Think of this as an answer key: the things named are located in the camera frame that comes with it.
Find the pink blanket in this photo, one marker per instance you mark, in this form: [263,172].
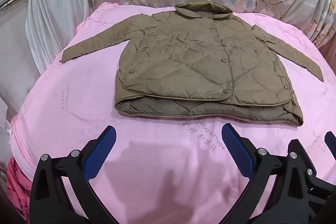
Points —
[78,108]

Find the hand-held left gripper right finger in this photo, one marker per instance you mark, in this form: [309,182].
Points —
[236,150]

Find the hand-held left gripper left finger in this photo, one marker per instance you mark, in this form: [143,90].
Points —
[101,151]

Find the olive quilted jacket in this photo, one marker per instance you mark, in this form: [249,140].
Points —
[183,56]

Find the dark pink cloth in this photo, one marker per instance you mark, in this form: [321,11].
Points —
[15,182]

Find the white curtain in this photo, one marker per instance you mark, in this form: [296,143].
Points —
[52,16]

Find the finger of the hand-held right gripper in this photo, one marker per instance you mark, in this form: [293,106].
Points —
[321,183]
[330,138]

